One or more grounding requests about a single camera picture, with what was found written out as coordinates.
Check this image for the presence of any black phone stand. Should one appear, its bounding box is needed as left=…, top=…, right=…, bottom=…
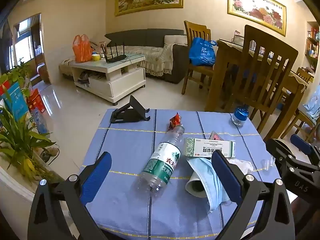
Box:
left=110, top=95, right=150, bottom=124

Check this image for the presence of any white coffee table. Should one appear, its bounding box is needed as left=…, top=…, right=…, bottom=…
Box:
left=69, top=54, right=146, bottom=106

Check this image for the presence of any dark grey sofa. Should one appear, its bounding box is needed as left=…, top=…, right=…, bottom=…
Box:
left=105, top=29, right=188, bottom=84

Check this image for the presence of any red snack wrapper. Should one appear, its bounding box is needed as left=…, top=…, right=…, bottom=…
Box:
left=168, top=112, right=181, bottom=131

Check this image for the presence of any peony framed painting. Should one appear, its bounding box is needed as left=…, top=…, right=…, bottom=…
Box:
left=227, top=0, right=286, bottom=36

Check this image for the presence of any green potted plant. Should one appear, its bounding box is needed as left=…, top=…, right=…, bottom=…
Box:
left=1, top=63, right=61, bottom=183

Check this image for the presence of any green white medicine box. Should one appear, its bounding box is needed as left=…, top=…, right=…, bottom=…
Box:
left=184, top=138, right=235, bottom=158

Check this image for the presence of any blue lid cream jar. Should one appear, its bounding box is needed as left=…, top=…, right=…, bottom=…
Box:
left=232, top=106, right=249, bottom=126

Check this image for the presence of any black wifi router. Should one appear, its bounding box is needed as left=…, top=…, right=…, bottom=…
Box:
left=100, top=43, right=127, bottom=63

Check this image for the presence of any white tissue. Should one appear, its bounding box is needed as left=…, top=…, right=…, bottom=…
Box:
left=227, top=158, right=254, bottom=175

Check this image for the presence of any white lace sofa cover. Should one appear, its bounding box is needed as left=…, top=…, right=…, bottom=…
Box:
left=124, top=35, right=188, bottom=75

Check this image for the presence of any blue surgical face mask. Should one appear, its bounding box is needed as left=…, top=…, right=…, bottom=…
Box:
left=187, top=158, right=229, bottom=213

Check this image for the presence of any blue striped tablecloth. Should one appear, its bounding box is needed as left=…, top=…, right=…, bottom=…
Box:
left=84, top=109, right=279, bottom=239

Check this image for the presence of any blue shopping bag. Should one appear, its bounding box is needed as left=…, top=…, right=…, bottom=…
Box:
left=189, top=37, right=217, bottom=66

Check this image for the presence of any white paper cup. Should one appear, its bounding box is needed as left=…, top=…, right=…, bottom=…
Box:
left=185, top=172, right=207, bottom=198

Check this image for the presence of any far wooden chair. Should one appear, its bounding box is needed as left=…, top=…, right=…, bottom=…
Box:
left=182, top=21, right=217, bottom=94

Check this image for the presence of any orange plastic bag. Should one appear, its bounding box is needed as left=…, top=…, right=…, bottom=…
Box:
left=72, top=34, right=93, bottom=63

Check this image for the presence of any yellow mug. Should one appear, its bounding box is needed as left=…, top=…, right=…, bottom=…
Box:
left=92, top=54, right=100, bottom=61

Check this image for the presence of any wooden dining table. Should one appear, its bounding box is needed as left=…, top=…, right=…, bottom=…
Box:
left=205, top=40, right=306, bottom=141

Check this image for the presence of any near wooden dining chair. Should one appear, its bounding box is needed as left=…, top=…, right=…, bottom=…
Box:
left=225, top=25, right=298, bottom=132

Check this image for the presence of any clear plastic water bottle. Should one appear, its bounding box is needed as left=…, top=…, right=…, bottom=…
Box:
left=137, top=125, right=185, bottom=197

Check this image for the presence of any red silver foil packet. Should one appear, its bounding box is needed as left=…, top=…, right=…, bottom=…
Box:
left=209, top=131, right=223, bottom=140

